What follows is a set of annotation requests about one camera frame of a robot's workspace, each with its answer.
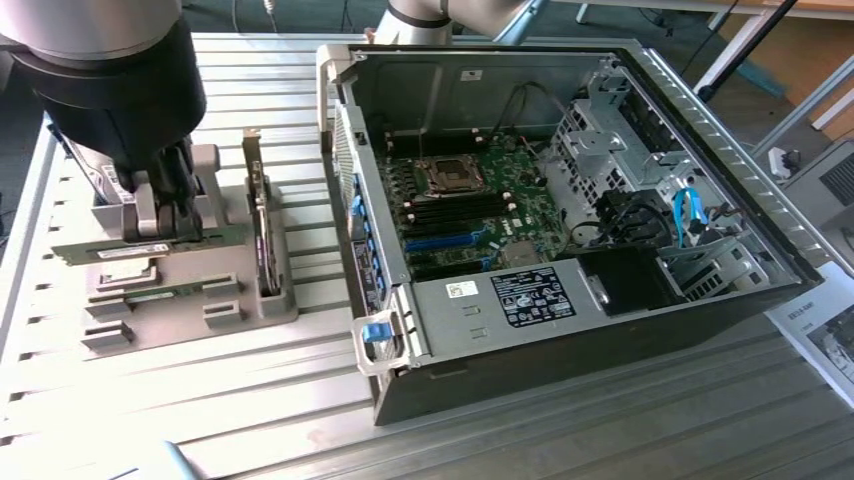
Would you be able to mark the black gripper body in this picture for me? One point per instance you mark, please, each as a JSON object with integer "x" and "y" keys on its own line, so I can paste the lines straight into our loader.
{"x": 120, "y": 95}

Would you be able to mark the green RAM stick white label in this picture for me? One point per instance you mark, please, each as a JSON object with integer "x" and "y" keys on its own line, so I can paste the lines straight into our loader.
{"x": 107, "y": 251}

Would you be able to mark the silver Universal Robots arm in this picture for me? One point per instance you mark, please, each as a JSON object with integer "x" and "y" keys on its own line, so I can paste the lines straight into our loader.
{"x": 80, "y": 25}

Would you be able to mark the black RAM slot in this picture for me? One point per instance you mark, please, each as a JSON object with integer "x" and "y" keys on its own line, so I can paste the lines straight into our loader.
{"x": 454, "y": 207}

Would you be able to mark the hard disk drive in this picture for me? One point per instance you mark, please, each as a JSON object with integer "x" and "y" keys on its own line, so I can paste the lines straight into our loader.
{"x": 94, "y": 170}

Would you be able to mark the grey parts rack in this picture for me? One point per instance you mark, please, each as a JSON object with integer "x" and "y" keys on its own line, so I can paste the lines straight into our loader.
{"x": 181, "y": 320}

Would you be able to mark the blue case latch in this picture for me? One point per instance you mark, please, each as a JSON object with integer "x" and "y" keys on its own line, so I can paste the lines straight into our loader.
{"x": 375, "y": 332}

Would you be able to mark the CPU socket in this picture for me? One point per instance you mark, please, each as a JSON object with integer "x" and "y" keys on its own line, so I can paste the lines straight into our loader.
{"x": 446, "y": 177}

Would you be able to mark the blue expansion slot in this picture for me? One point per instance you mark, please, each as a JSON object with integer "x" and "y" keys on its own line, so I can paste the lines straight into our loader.
{"x": 443, "y": 241}

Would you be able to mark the green motherboard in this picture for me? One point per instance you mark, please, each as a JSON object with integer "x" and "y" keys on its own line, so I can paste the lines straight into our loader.
{"x": 521, "y": 215}

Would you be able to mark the grey power supply unit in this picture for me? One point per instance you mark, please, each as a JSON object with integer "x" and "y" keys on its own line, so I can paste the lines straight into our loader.
{"x": 534, "y": 300}

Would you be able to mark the black open PC case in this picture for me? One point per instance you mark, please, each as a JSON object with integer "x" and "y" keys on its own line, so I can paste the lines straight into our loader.
{"x": 507, "y": 380}

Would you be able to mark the metal disk bay cage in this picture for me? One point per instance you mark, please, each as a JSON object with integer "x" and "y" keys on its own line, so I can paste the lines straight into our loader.
{"x": 594, "y": 160}

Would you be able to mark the black case fan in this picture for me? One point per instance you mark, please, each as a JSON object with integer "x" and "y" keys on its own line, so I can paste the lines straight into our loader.
{"x": 628, "y": 280}

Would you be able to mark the black tripod pole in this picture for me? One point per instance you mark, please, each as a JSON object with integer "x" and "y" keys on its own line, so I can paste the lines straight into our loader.
{"x": 748, "y": 50}

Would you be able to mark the white power adapter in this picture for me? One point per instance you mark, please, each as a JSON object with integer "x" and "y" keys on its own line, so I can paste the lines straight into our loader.
{"x": 784, "y": 162}

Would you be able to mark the grey computer tower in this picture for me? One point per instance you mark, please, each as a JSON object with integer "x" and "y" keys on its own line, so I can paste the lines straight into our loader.
{"x": 824, "y": 200}

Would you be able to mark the printed paper sheet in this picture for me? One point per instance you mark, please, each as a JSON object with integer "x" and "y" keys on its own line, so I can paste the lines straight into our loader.
{"x": 817, "y": 330}

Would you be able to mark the graphics card with metal bracket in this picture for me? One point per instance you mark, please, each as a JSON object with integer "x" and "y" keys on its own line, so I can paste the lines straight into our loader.
{"x": 265, "y": 210}

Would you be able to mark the white desk frame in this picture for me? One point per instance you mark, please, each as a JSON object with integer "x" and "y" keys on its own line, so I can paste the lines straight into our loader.
{"x": 668, "y": 10}

